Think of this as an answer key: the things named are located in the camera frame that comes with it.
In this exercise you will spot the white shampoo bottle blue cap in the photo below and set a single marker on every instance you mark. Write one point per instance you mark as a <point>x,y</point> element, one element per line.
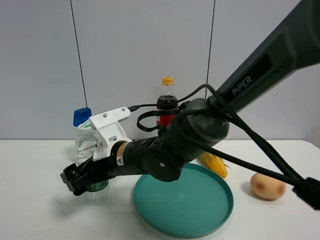
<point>81,115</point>

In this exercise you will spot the clear water bottle green label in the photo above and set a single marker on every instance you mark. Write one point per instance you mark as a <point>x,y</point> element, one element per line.
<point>85,147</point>

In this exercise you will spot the cola bottle yellow cap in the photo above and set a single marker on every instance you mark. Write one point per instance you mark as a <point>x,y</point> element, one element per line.
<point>167,96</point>

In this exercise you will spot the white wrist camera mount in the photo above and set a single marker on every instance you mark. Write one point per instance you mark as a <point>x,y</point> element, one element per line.
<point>109,131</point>

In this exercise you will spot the teal round plate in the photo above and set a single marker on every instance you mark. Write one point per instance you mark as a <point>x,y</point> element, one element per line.
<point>194,206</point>

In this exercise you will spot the brown potato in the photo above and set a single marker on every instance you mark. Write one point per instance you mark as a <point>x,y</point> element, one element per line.
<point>267,187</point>

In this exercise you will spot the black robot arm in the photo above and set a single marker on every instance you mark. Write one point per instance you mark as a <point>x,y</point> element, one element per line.
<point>200,123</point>

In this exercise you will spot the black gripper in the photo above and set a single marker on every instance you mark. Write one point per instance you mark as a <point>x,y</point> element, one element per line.
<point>78,177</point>

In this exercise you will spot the corn cob with husk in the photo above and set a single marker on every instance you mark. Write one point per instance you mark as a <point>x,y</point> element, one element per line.
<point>214,163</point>

